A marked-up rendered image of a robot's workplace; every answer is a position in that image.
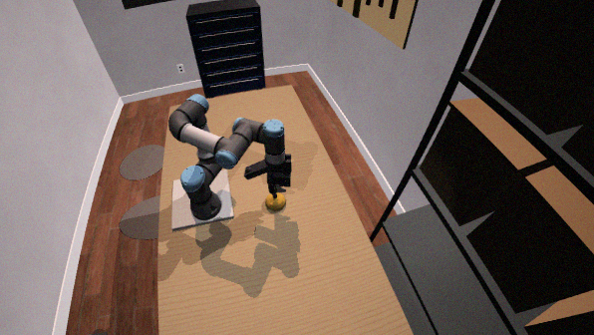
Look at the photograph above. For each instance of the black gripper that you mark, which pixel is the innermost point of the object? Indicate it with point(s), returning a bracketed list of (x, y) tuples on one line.
[(280, 175)]

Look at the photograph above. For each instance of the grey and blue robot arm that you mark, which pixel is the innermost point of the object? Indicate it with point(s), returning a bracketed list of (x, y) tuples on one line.
[(188, 124)]

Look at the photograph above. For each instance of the golden yellow dome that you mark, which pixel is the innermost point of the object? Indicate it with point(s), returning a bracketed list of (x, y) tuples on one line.
[(276, 202)]

